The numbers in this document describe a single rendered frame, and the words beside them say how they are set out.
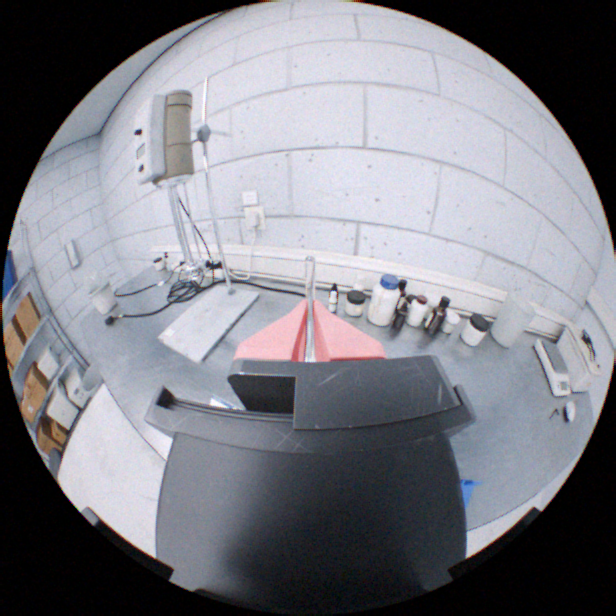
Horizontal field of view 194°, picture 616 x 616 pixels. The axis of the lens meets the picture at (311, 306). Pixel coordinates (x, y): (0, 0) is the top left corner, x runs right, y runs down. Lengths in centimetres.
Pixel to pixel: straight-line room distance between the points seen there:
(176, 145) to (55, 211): 213
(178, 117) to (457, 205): 72
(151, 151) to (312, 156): 42
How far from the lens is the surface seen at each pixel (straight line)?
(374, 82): 68
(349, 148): 59
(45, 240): 246
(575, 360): 110
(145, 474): 45
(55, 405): 241
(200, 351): 48
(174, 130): 48
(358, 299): 48
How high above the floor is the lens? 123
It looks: 38 degrees down
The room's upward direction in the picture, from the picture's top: straight up
